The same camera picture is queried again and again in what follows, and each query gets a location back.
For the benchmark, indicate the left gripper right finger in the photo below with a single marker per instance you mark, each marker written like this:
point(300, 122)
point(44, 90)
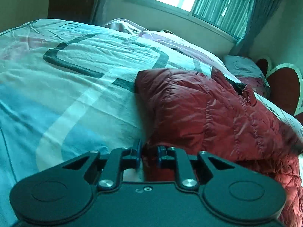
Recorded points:
point(177, 160)

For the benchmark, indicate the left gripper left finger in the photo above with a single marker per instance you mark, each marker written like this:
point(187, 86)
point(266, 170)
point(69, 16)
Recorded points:
point(118, 161)

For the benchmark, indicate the red puffer jacket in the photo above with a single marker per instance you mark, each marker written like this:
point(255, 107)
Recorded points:
point(196, 112)

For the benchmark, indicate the patterned white bed cover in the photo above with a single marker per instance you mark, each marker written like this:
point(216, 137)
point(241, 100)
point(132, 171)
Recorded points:
point(68, 97)

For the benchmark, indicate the folded grey pink bedding pile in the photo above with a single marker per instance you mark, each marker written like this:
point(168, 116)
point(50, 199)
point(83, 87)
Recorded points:
point(248, 73)

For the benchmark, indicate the pink crumpled blanket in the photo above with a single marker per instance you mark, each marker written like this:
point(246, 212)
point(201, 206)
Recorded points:
point(167, 39)

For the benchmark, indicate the red heart-shaped headboard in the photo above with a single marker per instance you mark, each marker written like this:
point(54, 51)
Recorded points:
point(285, 81)

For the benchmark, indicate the dark wooden wardrobe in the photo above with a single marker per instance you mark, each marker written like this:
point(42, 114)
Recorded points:
point(71, 10)

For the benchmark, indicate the teal curtain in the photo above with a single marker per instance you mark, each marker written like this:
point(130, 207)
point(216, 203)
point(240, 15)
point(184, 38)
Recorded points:
point(260, 11)

